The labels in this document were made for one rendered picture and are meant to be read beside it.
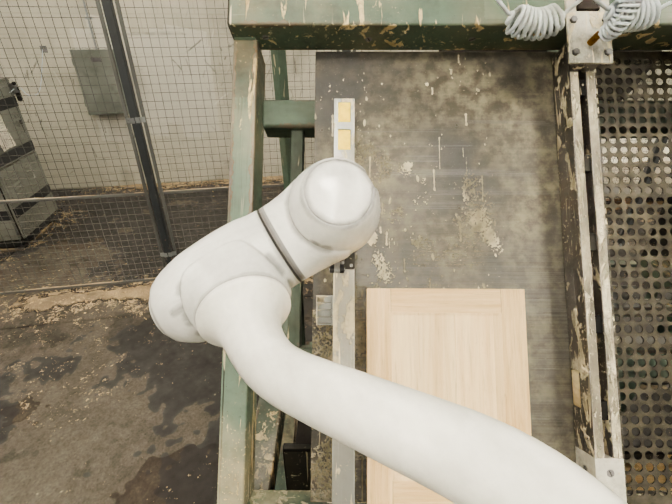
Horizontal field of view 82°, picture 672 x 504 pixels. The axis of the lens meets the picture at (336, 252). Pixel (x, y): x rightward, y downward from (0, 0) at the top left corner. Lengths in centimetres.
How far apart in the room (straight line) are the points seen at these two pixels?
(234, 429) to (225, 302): 60
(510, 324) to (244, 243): 73
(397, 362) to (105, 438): 185
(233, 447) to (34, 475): 166
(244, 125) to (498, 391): 86
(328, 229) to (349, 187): 5
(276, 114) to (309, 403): 88
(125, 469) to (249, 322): 199
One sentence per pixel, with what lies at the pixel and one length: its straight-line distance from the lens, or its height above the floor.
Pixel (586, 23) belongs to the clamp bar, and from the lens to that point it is 119.
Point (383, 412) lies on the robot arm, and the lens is 30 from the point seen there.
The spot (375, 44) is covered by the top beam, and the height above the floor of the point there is 179.
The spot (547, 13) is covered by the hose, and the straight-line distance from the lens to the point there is 103.
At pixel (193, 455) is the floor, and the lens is 227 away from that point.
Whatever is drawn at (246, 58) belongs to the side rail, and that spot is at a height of 176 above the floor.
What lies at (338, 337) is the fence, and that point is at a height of 121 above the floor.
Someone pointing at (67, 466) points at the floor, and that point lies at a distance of 249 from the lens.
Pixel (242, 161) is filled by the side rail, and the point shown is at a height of 155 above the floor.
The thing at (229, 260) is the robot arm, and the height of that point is 161.
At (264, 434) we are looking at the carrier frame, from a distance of 127.
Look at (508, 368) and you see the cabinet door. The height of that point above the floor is 114.
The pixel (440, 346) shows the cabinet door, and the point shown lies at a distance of 97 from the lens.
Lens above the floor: 181
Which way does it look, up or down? 29 degrees down
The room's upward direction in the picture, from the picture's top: straight up
